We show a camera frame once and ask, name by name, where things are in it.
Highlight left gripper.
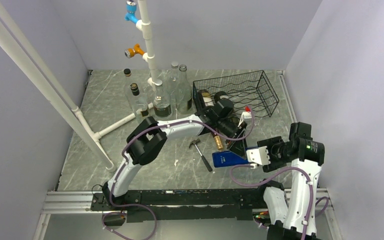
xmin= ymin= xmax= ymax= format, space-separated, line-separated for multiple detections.
xmin=217 ymin=118 xmax=248 ymax=161

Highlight blue label clear bottle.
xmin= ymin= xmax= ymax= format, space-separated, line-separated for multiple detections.
xmin=212 ymin=150 xmax=259 ymax=168

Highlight clear frosted wine bottle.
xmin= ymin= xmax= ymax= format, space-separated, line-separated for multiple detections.
xmin=174 ymin=64 xmax=193 ymax=114

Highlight clear bottle dark label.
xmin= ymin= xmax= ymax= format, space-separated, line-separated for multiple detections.
xmin=153 ymin=79 xmax=172 ymax=119

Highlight round clear glass bottle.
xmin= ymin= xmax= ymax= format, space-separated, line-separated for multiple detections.
xmin=166 ymin=61 xmax=179 ymax=102

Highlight clear bottle white label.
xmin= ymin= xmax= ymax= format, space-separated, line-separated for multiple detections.
xmin=122 ymin=68 xmax=136 ymax=107

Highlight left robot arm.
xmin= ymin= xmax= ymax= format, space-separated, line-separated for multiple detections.
xmin=102 ymin=99 xmax=248 ymax=210

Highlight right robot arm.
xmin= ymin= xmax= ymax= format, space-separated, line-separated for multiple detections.
xmin=255 ymin=122 xmax=325 ymax=240

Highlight green wine bottle silver cap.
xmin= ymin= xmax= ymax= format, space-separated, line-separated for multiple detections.
xmin=214 ymin=91 xmax=229 ymax=103

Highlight red wine bottle gold cap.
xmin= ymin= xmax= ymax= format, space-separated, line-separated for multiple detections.
xmin=198 ymin=90 xmax=224 ymax=151

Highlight small grey hammer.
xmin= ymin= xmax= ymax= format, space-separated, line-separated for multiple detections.
xmin=189 ymin=138 xmax=213 ymax=172

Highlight orange pipe nozzle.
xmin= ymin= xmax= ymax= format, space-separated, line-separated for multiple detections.
xmin=124 ymin=43 xmax=145 ymax=59

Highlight blue pipe nozzle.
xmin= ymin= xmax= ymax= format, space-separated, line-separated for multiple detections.
xmin=124 ymin=0 xmax=138 ymax=24

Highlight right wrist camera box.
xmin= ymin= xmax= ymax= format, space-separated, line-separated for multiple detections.
xmin=245 ymin=146 xmax=271 ymax=169

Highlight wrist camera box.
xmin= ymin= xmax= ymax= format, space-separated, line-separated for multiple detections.
xmin=240 ymin=106 xmax=253 ymax=122
xmin=245 ymin=146 xmax=271 ymax=169

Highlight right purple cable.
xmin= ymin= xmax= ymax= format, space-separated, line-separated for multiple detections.
xmin=229 ymin=164 xmax=330 ymax=240

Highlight purple cable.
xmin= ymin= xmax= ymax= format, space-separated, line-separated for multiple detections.
xmin=100 ymin=109 xmax=256 ymax=240
xmin=229 ymin=164 xmax=330 ymax=240

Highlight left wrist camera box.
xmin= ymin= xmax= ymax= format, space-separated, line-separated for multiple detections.
xmin=240 ymin=106 xmax=253 ymax=122

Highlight black wire wine rack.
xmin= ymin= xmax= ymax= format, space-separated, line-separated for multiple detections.
xmin=191 ymin=70 xmax=288 ymax=130

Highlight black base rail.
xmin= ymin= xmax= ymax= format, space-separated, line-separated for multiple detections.
xmin=90 ymin=187 xmax=268 ymax=223

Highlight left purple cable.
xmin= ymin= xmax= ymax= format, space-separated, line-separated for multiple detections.
xmin=100 ymin=109 xmax=256 ymax=240

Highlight white pvc pipe frame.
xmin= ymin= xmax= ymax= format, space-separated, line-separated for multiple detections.
xmin=0 ymin=0 xmax=157 ymax=172

